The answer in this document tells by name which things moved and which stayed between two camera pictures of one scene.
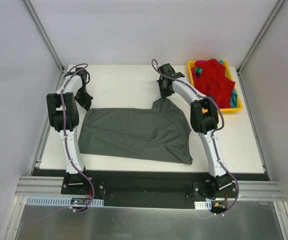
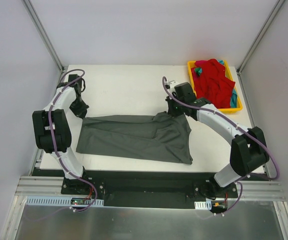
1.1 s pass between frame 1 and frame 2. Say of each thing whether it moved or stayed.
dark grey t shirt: moved
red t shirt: stayed
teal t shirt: stayed
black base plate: stayed
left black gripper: moved
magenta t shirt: stayed
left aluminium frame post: stayed
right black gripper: moved
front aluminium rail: stayed
